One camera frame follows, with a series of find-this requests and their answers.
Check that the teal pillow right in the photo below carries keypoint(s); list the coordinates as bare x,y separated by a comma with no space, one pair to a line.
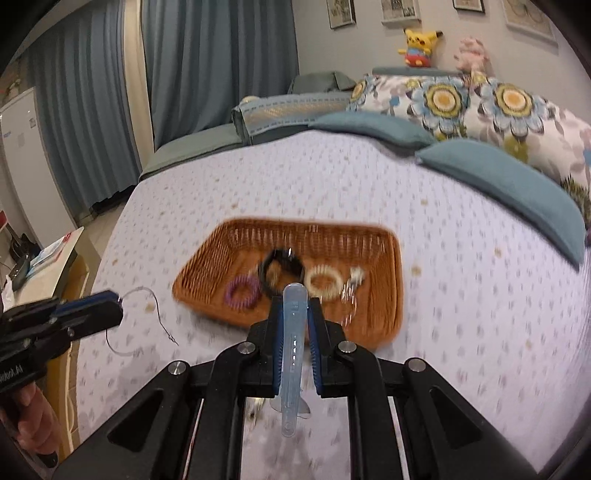
530,194

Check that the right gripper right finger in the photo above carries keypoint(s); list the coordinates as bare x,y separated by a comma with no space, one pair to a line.
405,419

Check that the lavender floral bedspread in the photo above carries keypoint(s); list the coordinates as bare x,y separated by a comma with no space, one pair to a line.
488,300

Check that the light blue hair clip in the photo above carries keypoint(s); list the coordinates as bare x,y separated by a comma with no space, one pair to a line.
293,321

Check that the white framed collage picture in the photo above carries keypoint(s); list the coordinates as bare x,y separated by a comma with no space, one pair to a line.
400,11

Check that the blue curtain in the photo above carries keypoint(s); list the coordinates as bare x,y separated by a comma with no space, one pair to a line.
116,80

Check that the brown wicker basket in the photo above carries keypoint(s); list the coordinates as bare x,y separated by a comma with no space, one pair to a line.
239,246

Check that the yellow pikachu plush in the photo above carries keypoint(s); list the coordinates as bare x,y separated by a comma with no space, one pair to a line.
419,48

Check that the wooden bedside table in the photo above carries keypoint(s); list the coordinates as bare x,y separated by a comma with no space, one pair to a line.
70,277

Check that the white refrigerator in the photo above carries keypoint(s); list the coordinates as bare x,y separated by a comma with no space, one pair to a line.
30,172

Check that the small black framed picture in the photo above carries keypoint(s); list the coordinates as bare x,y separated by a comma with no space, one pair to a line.
475,6

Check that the floral pillow right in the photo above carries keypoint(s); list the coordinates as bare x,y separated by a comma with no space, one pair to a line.
535,131

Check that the black wristwatch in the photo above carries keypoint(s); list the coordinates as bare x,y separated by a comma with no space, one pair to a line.
277,263

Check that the black framed picture left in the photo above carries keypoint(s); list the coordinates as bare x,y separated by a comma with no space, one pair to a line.
341,13

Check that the floral pillow left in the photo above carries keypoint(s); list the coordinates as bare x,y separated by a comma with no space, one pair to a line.
436,103

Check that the butterfly framed picture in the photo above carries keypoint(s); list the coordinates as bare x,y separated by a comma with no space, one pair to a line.
524,17

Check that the person's hand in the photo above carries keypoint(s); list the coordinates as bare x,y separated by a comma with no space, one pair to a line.
37,429

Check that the teal pillow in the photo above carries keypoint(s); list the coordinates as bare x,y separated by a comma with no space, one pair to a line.
396,131
530,194

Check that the teal pillow left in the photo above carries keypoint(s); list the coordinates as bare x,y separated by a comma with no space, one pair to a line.
396,131

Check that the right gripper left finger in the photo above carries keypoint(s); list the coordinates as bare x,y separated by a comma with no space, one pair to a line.
187,421

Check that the pink plush toy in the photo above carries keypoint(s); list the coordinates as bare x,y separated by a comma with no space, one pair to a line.
471,56

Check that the folded teal blanket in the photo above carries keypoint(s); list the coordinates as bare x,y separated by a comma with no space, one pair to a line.
309,97

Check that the floral pillow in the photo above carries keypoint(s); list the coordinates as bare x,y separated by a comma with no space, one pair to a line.
535,131
436,103

